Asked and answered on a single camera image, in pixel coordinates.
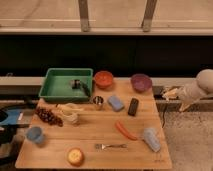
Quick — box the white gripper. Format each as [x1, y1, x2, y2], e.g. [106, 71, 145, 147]
[162, 87, 191, 112]

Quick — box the silver metal fork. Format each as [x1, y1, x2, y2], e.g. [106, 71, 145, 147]
[94, 144, 127, 150]

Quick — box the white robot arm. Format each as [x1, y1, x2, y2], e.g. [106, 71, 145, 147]
[162, 69, 213, 112]

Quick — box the purple bowl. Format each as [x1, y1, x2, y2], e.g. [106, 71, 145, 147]
[131, 74, 152, 92]

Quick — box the orange bowl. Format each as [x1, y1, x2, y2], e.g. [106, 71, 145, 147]
[94, 71, 113, 89]

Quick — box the black rectangular block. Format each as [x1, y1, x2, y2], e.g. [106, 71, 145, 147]
[128, 98, 139, 116]

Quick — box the blue sponge block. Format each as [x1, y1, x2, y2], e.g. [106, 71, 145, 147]
[108, 95, 124, 112]

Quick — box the orange carrot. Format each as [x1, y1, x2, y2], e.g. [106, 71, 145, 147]
[115, 121, 137, 141]

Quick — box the small metal cup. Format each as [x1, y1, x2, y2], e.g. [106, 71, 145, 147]
[93, 96, 104, 110]

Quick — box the black brush in tray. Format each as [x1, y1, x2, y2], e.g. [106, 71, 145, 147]
[71, 79, 91, 97]

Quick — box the yellow orange round fruit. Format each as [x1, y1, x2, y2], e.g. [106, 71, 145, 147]
[67, 148, 84, 167]

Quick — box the green plastic tray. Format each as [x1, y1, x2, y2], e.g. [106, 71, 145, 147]
[39, 68, 93, 103]

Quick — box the dark red grape bunch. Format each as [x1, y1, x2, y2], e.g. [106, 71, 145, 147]
[35, 107, 63, 127]

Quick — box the blue plastic cup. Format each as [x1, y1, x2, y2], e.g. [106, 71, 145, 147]
[26, 126, 44, 144]

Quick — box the blue black device at left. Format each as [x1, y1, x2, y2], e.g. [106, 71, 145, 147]
[0, 104, 35, 146]

